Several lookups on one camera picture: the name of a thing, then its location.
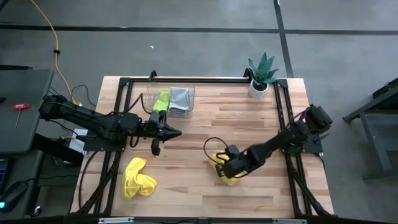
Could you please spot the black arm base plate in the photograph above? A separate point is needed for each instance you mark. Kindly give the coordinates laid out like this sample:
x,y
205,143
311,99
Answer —
x,y
312,147
93,147

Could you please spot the silver metal bracket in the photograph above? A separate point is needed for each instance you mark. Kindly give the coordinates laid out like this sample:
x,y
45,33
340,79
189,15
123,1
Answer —
x,y
115,220
289,221

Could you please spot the grey waffle microfiber towel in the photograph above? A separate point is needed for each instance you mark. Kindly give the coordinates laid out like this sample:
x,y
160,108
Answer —
x,y
179,99

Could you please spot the green microfiber towel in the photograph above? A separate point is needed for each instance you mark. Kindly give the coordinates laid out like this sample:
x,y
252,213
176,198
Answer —
x,y
161,101

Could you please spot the grey desk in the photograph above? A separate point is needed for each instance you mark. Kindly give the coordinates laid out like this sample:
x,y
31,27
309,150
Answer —
x,y
18,137

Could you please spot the black aluminium frame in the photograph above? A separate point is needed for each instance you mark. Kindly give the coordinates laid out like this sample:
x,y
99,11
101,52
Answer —
x,y
202,80

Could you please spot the white paper sheet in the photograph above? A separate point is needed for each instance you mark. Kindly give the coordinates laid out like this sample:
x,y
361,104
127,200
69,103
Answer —
x,y
76,144

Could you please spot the yellow microfiber towel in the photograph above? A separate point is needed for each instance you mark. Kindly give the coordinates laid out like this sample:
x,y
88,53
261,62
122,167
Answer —
x,y
133,183
214,161

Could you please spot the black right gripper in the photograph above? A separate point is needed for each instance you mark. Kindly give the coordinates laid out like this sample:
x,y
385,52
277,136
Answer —
x,y
234,165

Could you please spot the dark desk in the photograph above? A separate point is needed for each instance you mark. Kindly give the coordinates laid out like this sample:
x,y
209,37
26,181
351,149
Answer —
x,y
25,168

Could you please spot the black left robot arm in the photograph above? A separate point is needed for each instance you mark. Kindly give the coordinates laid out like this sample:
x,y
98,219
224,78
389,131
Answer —
x,y
93,119

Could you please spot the black computer mouse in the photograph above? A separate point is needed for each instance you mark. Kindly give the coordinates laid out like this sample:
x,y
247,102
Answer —
x,y
14,194

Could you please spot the clear plastic bin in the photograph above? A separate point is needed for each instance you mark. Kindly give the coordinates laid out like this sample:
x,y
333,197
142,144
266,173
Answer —
x,y
149,96

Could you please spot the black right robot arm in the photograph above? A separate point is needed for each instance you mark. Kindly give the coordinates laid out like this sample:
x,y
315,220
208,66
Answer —
x,y
280,140

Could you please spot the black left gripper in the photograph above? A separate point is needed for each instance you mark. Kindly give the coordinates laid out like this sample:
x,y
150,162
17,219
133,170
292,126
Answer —
x,y
155,127

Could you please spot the green plant in white pot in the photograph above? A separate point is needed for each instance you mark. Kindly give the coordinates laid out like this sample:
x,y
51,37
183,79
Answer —
x,y
262,73

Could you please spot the black metal cart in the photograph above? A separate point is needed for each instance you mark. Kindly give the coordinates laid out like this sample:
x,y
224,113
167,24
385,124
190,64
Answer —
x,y
379,140

